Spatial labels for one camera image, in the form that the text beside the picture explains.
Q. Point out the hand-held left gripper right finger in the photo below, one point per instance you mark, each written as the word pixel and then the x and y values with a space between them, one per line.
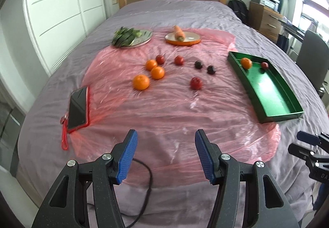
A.
pixel 204 156

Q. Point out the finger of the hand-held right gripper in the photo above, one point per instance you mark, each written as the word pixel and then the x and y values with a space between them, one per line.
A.
pixel 300 152
pixel 307 137

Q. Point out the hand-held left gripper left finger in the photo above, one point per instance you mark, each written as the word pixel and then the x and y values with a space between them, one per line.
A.
pixel 128 156

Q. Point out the green rectangular tray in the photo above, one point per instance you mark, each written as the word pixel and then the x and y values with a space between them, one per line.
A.
pixel 270 94

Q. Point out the red strawberry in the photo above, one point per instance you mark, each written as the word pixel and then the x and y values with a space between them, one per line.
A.
pixel 160 59
pixel 179 60
pixel 264 65
pixel 196 83

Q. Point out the large orange mandarin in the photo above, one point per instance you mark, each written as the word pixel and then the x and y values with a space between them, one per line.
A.
pixel 140 82

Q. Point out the dark purple plum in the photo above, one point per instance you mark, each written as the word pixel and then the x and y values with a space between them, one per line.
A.
pixel 211 69
pixel 198 64

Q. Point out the pink plastic sheet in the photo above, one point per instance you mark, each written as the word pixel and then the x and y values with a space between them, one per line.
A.
pixel 159 115

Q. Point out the smartphone in red case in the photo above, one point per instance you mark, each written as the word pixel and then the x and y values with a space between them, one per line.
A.
pixel 78 107

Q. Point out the grey office chair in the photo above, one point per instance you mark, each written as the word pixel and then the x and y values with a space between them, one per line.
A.
pixel 312 50

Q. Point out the dark blue bag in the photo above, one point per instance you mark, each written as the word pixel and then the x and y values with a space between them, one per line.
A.
pixel 282 41

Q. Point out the glass desk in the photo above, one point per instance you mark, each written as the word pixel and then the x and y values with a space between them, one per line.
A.
pixel 295 27

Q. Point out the orange rimmed plate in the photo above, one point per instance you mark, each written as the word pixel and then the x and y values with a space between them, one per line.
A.
pixel 191 37

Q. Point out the green bok choy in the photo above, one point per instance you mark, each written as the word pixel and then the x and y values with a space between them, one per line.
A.
pixel 123 36

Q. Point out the silver patterned plate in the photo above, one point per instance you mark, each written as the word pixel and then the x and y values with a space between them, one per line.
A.
pixel 144 36

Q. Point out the wooden dresser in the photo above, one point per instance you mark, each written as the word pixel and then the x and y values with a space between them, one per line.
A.
pixel 264 22

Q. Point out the carrot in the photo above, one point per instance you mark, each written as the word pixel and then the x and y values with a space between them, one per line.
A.
pixel 178 32

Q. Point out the grey electronic device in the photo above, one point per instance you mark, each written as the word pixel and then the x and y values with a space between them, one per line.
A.
pixel 271 3

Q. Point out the black backpack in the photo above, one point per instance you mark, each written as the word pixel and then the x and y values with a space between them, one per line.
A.
pixel 237 9

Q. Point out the purple bed sheet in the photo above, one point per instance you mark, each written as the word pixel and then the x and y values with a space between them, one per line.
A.
pixel 180 9

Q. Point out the white wardrobe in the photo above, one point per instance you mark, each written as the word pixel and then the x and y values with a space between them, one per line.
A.
pixel 59 12

